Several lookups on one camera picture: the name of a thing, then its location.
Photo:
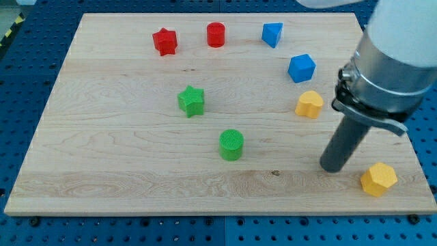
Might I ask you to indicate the silver wrist flange mount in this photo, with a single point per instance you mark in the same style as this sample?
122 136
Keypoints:
375 90

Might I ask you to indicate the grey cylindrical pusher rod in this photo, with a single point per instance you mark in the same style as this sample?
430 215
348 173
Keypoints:
343 143

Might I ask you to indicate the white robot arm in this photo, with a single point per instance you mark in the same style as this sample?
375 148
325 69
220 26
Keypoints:
405 31

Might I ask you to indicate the yellow heart block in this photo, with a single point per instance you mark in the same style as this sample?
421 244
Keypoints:
309 104

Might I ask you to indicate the yellow hexagon block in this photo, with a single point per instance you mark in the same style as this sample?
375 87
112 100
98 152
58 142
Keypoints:
378 179

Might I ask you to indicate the blue cube block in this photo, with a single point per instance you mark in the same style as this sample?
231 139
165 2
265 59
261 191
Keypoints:
301 68

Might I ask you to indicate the blue triangle block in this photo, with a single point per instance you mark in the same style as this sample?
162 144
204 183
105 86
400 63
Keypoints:
271 33

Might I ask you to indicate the green cylinder block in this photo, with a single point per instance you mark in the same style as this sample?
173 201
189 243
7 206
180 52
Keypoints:
231 144

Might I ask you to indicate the wooden board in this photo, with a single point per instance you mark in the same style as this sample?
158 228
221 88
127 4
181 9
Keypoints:
112 140

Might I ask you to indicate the green star block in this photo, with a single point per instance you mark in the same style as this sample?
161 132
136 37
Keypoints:
191 101

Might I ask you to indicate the red cylinder block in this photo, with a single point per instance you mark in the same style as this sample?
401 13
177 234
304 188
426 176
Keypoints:
215 34

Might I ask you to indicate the red star block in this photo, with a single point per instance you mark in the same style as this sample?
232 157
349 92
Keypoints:
165 41

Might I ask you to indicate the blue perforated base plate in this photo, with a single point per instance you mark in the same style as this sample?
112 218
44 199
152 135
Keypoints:
35 37

